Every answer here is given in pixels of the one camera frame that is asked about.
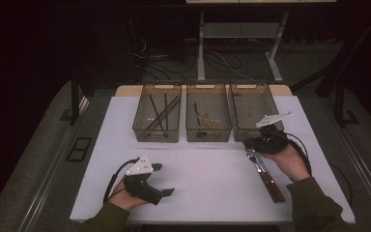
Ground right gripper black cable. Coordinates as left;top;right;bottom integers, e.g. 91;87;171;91
283;131;354;207

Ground metal floor rail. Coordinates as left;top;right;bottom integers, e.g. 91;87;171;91
18;96;91;232
334;124;371;220

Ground person's right hand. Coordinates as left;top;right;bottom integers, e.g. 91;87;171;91
262;143;312;184

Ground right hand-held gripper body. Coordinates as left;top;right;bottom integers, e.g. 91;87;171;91
252;111;294;154

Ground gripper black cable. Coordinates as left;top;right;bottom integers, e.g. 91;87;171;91
283;131;354;207
102;157;142;204

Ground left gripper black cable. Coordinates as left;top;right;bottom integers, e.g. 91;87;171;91
102;157;142;204

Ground person's left hand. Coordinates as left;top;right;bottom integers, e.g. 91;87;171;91
107;180;149;212

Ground black chopstick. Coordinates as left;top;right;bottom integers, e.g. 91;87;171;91
149;94;164;131
163;92;169;130

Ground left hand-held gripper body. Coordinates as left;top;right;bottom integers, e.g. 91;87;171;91
123;155;163;206

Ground smoky transparent plastic bin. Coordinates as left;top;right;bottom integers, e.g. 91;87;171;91
131;82;183;144
185;82;233;143
228;82;285;143

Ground fork with wooden handle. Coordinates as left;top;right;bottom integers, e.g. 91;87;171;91
254;154;287;204

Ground dark metal spoon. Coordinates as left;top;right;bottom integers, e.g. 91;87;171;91
192;101;208;138

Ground black metal stand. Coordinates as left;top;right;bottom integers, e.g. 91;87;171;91
71;72;88;126
334;81;361;128

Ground white metal desk frame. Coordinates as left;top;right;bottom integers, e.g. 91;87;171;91
186;0;337;84

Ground bundle of floor cables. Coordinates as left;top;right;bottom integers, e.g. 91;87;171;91
128;17;255;81

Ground brown wooden chopstick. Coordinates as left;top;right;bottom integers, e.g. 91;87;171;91
145;96;180;131
148;95;182;130

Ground wooden-handled fork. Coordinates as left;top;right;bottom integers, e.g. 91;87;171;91
244;146;281;203

